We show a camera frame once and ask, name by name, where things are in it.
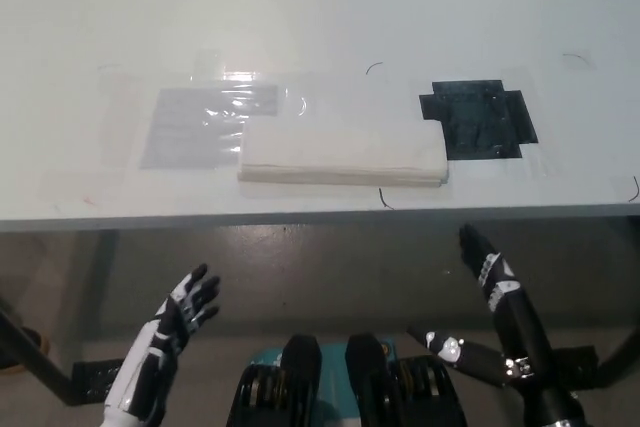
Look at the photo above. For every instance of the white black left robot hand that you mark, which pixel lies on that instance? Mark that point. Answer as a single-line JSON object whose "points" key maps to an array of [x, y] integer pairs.
{"points": [[150, 362]]}

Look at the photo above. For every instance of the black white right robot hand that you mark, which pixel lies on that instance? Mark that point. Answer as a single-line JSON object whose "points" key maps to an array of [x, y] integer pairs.
{"points": [[522, 332]]}

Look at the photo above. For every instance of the black teal robot body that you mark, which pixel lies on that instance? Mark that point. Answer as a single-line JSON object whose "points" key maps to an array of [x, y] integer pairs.
{"points": [[345, 387]]}

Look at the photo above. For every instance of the white napkin stack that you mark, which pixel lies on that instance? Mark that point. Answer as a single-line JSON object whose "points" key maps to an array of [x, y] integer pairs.
{"points": [[345, 149]]}

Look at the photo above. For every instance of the black table leg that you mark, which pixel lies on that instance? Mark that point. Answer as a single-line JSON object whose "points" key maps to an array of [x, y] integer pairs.
{"points": [[622, 357], [35, 352]]}

